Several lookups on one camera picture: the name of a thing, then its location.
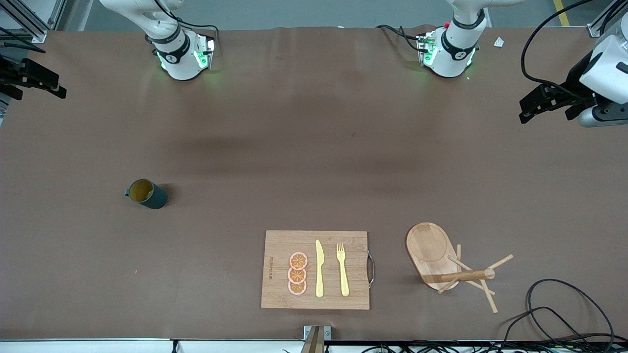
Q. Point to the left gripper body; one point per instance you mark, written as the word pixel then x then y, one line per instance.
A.
pixel 575 81

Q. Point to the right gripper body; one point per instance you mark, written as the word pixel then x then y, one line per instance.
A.
pixel 11 71

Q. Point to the teal cup with yellow inside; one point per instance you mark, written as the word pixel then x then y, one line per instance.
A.
pixel 154 198

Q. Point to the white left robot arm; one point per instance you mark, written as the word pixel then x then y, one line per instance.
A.
pixel 454 54

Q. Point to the wooden cup rack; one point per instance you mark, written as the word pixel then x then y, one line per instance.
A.
pixel 429 245

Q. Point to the white paper scrap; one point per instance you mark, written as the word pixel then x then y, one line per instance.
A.
pixel 499 42

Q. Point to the yellow plastic fork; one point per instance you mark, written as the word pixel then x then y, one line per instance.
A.
pixel 344 279

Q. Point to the wooden cutting board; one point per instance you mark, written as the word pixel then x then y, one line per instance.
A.
pixel 279 245

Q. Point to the yellow plastic knife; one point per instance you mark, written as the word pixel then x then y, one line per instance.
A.
pixel 320 274

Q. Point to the orange slice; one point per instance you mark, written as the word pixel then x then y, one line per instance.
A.
pixel 298 261
pixel 297 275

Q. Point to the aluminium frame profile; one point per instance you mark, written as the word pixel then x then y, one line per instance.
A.
pixel 29 19
pixel 601 22

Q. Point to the white table edge rail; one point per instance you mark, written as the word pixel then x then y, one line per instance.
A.
pixel 98 347

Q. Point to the metal table bracket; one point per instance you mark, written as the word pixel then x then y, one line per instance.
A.
pixel 316 336

